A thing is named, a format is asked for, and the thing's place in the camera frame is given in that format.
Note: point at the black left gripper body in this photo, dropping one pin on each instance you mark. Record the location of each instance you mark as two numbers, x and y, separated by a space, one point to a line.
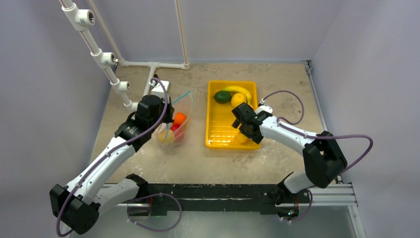
168 117

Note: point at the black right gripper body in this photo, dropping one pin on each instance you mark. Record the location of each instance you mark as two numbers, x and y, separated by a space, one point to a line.
241 116

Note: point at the small yellow mango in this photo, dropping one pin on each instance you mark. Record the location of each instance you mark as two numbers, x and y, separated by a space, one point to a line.
241 138

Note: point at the yellow lemon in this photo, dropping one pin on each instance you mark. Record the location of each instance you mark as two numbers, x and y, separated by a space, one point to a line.
237 99

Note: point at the red apple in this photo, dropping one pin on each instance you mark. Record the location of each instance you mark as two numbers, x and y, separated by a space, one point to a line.
178 131

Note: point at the orange fruit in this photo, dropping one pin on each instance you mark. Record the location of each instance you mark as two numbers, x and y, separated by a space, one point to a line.
179 119

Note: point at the clear zip top bag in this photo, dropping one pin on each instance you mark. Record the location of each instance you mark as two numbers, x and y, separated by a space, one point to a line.
183 104

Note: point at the green avocado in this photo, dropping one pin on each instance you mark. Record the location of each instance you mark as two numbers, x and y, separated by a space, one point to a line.
222 97

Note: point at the yellow peach with leaf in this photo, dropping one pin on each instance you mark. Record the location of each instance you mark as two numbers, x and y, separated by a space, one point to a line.
166 138

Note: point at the yellow banana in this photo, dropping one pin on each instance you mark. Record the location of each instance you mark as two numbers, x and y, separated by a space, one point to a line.
238 89

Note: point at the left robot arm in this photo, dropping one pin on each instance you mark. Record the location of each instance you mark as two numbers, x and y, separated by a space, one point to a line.
77 205

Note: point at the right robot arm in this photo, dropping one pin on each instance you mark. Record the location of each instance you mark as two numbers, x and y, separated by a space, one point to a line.
322 156

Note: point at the yellow plastic tray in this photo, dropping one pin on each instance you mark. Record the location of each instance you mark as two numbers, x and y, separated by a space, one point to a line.
219 131

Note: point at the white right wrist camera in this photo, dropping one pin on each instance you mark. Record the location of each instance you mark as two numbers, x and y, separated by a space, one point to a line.
263 107

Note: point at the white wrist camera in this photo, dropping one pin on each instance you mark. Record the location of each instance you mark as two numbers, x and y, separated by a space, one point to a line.
263 107
157 89

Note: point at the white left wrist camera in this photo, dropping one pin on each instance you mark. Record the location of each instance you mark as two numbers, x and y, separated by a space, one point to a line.
157 89

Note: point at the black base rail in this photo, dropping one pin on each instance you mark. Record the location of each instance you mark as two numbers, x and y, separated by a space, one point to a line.
266 199

